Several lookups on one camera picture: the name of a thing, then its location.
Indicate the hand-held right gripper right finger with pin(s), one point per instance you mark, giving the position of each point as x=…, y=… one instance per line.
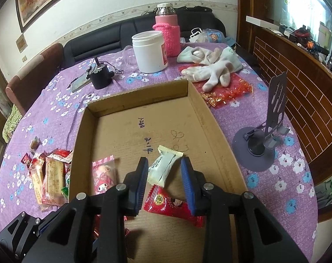
x=188, y=186

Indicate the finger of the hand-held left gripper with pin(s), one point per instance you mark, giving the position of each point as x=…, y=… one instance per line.
x=21, y=235

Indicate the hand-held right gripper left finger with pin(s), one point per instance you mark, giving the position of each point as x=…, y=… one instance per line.
x=140, y=186

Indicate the pink cartoon snack packet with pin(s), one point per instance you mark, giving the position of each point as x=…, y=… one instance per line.
x=104, y=175

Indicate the cardboard box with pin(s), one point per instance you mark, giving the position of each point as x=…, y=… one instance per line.
x=127, y=126

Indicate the long tan snack packet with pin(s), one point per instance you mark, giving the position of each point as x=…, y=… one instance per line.
x=37, y=180

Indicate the tan biscuit packet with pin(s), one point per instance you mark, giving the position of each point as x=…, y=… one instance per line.
x=53, y=180

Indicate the green snack packet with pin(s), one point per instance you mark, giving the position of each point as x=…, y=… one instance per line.
x=67, y=179

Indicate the grey phone stand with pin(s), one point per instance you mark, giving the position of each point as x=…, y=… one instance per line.
x=253, y=153

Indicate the small red snack packet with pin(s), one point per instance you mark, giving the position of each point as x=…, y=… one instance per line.
x=26, y=159

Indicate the purple floral tablecloth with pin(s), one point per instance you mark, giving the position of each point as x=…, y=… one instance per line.
x=264, y=197

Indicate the red white snack packet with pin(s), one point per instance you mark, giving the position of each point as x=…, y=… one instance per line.
x=63, y=154

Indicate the small brown candy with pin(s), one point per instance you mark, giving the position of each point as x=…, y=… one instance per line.
x=34, y=143

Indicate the red gold foil wrapper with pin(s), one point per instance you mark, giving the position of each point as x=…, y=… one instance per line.
x=229, y=93

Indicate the white sock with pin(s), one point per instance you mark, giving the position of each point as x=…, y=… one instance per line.
x=212, y=80
x=196, y=74

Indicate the green patterned cushion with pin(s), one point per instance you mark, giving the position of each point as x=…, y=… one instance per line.
x=11, y=123

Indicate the black cylindrical motor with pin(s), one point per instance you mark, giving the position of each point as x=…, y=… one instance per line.
x=101, y=79

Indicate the yellow green notebook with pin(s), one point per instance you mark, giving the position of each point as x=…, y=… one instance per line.
x=81, y=82

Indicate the white plastic jar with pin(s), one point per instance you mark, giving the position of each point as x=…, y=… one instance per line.
x=149, y=54

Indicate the clear plastic cup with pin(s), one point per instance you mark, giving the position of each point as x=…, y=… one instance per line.
x=128, y=52

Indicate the white gloves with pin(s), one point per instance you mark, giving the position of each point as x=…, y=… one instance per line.
x=231, y=57

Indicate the wooden panelled counter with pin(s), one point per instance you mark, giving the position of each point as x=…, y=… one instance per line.
x=305, y=101

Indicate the brown armchair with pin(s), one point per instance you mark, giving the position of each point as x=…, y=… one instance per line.
x=31, y=82

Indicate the white plastic bag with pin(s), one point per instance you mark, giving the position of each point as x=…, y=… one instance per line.
x=207, y=37

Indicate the black leather sofa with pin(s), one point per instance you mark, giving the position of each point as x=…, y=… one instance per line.
x=100, y=41

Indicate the pink knit-sleeved bottle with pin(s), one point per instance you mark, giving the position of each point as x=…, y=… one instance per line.
x=167, y=33

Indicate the white flat box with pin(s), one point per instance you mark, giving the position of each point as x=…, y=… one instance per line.
x=261, y=22

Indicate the wall socket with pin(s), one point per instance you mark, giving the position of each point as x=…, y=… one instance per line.
x=24, y=58

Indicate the yellow wall plaque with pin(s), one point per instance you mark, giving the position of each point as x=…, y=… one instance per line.
x=21, y=42

